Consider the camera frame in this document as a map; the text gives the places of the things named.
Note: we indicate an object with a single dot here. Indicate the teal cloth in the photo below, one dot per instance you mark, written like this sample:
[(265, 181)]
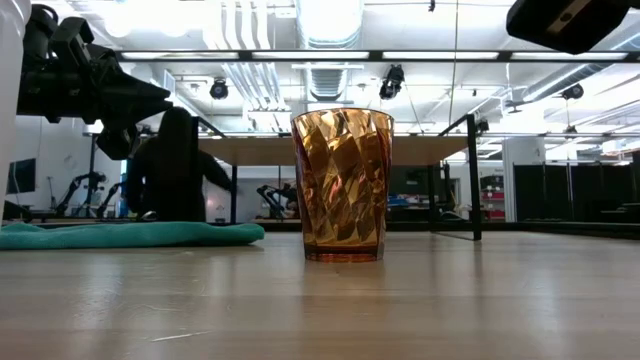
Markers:
[(125, 235)]

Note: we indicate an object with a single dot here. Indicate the white ceramic mug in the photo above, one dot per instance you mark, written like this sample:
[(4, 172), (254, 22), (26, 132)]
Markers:
[(7, 75)]

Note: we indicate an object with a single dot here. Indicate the amber faceted plastic cup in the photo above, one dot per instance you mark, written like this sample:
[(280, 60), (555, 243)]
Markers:
[(342, 185)]

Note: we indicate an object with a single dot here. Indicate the wooden shelf with black legs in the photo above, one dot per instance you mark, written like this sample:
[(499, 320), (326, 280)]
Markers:
[(250, 150)]

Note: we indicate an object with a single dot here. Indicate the black wall monitor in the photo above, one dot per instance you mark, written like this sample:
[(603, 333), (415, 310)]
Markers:
[(21, 176)]

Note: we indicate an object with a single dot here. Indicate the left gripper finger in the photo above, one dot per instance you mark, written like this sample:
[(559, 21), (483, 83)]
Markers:
[(125, 82), (159, 104)]

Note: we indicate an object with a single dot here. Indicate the black overhead beam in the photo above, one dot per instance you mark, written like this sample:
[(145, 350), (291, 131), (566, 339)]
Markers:
[(375, 55)]

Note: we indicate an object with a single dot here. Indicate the black partition panels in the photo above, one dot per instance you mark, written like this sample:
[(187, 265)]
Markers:
[(575, 192)]

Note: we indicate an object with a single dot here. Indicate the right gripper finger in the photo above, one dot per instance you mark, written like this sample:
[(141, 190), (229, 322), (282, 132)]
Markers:
[(605, 20), (532, 20)]

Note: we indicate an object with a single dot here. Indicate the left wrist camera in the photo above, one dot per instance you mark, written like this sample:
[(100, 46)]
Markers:
[(72, 35)]

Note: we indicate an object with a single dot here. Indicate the background black robot arm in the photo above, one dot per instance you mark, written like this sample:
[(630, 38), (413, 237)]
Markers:
[(275, 200), (75, 192)]

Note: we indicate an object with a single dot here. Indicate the person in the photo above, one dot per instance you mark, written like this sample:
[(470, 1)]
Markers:
[(170, 170)]

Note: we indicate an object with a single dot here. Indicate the red storage rack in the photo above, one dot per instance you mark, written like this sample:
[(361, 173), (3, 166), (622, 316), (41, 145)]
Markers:
[(493, 197)]

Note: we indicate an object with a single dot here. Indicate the silver ceiling air duct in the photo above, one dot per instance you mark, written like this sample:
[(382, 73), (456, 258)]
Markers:
[(327, 30)]

